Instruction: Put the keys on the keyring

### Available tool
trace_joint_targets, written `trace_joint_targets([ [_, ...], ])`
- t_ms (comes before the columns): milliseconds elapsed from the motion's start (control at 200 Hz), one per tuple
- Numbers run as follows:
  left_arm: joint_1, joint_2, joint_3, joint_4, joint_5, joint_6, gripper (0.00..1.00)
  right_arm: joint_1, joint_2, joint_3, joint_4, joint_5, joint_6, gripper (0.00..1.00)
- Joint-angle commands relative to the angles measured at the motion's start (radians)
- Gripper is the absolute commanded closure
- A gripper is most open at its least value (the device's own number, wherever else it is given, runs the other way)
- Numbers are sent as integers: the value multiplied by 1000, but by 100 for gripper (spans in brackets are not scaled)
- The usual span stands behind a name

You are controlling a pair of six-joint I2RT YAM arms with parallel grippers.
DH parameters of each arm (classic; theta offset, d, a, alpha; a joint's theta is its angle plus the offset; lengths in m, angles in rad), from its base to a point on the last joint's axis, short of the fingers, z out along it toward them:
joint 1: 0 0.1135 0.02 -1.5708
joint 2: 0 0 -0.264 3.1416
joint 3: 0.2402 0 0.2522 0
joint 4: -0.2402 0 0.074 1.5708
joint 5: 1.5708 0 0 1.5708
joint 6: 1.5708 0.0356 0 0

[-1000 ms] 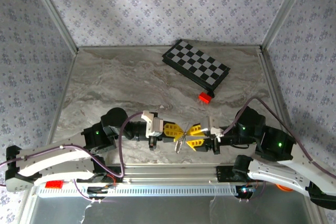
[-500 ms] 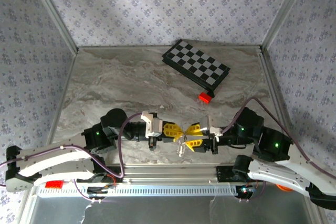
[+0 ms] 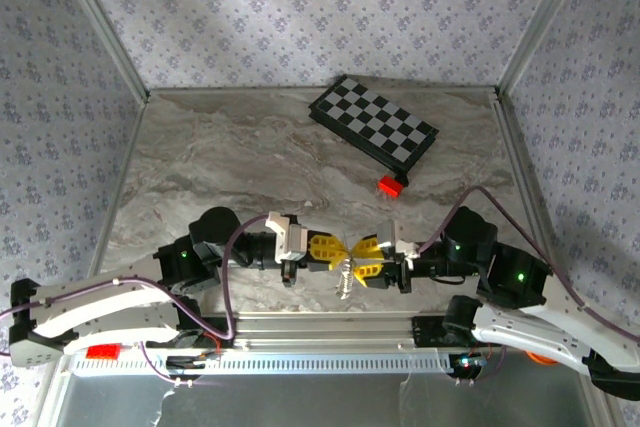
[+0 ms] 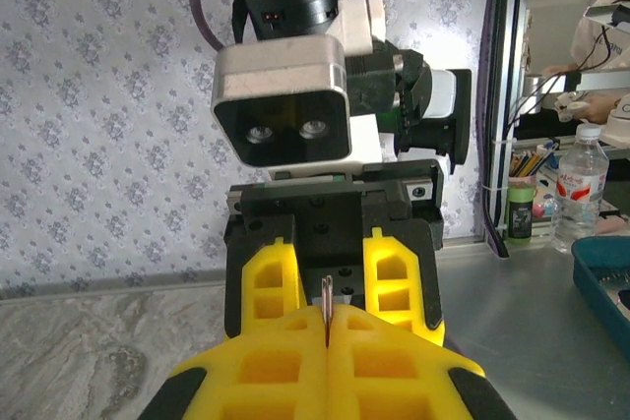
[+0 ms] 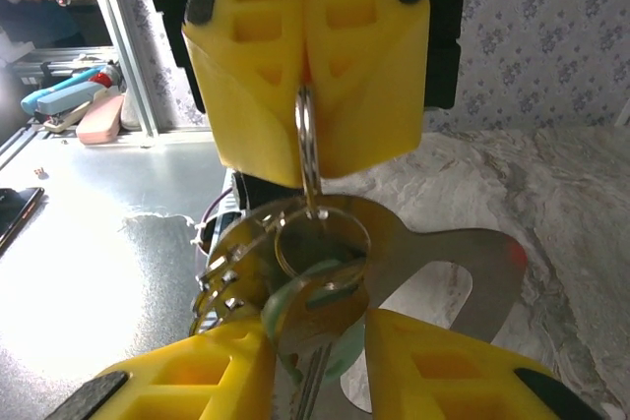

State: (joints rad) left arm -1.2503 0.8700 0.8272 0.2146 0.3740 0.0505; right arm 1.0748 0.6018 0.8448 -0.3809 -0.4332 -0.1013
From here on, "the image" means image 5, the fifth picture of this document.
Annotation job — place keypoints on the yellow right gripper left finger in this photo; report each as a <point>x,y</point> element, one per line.
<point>197,380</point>

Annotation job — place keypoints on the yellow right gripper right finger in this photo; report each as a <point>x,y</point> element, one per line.
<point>443,380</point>

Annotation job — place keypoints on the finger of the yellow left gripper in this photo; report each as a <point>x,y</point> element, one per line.
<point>246,110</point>
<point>374,95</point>

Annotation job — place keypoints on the pink eraser block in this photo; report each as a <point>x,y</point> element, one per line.
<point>101,120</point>

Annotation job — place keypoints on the shiny metal sheet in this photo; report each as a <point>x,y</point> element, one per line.
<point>98,267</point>

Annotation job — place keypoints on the blue stapler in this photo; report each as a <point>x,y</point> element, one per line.
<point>64,95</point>

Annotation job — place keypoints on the small brown item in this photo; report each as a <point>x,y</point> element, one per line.
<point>41,172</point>

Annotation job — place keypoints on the person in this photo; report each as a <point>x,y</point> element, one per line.
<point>44,21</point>

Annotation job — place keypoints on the black phone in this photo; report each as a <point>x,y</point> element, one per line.
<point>17,216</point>

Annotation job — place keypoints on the aluminium frame post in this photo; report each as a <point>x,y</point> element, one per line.
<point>128,46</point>

